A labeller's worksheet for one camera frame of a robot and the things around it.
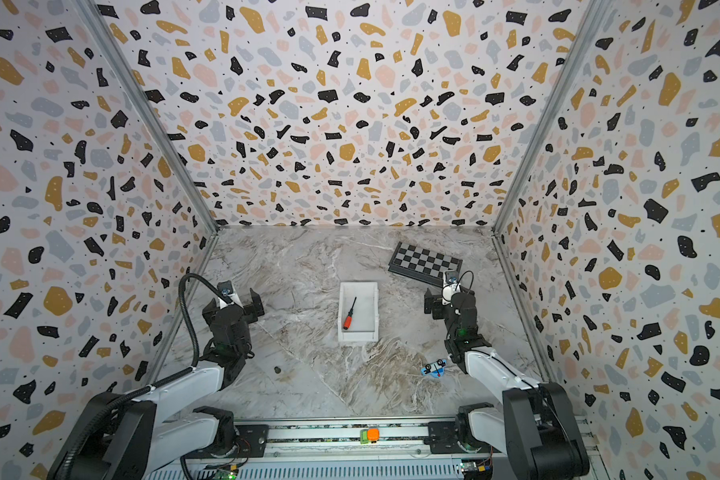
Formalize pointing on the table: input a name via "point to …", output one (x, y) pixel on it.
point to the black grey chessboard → (422, 264)
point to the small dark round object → (277, 369)
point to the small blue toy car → (436, 368)
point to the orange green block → (370, 434)
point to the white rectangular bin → (365, 317)
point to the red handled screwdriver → (348, 319)
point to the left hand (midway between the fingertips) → (236, 290)
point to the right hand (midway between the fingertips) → (447, 283)
